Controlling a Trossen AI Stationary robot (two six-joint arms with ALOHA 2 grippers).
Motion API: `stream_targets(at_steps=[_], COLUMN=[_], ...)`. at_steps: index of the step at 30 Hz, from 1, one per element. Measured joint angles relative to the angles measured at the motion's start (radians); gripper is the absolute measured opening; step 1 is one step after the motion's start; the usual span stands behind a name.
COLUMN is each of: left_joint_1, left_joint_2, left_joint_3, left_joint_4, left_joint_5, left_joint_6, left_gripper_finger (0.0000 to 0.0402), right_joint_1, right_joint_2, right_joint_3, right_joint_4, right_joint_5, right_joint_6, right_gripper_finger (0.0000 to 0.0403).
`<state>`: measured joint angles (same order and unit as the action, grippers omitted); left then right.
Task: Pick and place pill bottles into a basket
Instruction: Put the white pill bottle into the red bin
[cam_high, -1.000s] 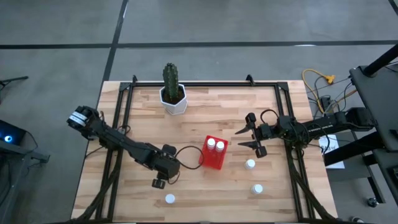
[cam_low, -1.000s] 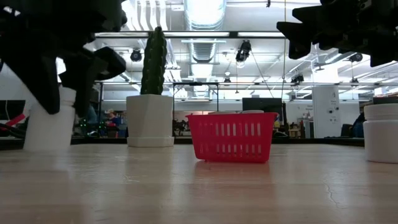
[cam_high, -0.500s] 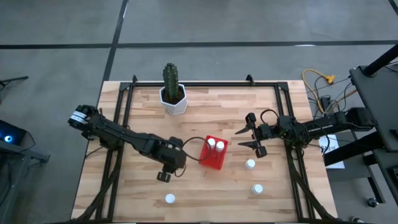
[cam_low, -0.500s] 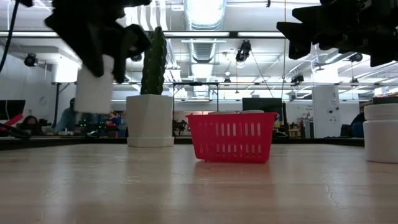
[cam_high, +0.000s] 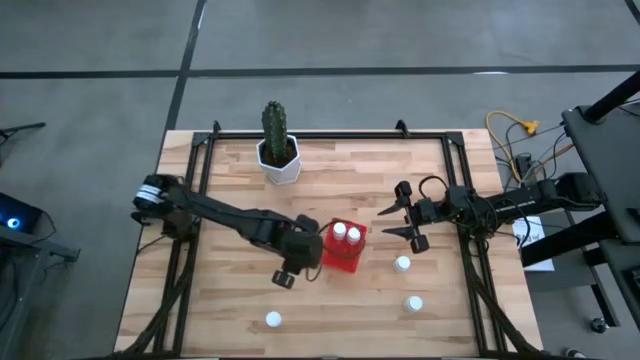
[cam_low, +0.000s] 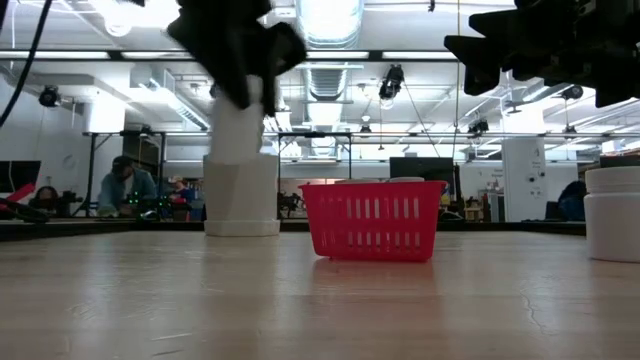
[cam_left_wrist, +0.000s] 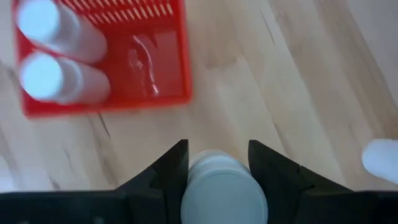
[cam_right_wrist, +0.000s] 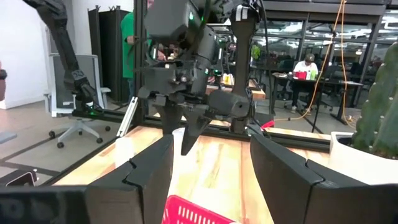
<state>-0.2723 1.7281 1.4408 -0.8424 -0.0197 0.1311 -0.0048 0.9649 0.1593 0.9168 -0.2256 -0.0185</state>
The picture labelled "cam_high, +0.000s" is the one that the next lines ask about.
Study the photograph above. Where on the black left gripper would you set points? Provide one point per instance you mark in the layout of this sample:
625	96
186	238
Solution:
302	247

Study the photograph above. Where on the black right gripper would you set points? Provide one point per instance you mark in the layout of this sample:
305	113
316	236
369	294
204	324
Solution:
425	211

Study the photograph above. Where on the white pill bottle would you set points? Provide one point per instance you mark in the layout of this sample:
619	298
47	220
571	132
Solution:
339	230
414	303
273	319
353	235
401	263

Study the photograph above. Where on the red plastic basket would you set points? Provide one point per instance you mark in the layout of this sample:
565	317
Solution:
345	262

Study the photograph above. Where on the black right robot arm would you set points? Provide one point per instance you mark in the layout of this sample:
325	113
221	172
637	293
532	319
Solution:
525	205

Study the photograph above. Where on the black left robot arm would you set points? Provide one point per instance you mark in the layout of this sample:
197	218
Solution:
225	212

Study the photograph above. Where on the white hexagonal plant pot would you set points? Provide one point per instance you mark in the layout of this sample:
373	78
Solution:
280	172

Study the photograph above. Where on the green cactus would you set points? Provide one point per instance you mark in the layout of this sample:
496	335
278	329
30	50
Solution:
274	125

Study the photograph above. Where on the black power strip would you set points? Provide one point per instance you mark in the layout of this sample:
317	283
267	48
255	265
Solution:
523	166

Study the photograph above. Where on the white paper sheet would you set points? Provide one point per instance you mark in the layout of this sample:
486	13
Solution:
537	260

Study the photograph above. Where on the black side desk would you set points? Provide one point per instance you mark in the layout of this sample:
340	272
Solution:
607	165

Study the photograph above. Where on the black caster wheel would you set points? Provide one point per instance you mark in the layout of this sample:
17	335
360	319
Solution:
598	325

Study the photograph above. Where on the black diagonal pole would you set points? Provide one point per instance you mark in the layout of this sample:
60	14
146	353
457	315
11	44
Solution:
617	97

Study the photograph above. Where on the grey side table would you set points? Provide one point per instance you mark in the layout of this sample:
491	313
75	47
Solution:
20	280

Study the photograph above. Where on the black computer with blue light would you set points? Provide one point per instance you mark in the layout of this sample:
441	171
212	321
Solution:
17	212

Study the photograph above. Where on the black tripod leg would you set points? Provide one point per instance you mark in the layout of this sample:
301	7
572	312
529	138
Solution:
22	128

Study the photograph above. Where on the black aluminium table frame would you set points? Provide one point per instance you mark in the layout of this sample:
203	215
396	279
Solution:
330	135

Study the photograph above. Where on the grey base plate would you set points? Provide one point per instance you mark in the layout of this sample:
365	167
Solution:
562	270

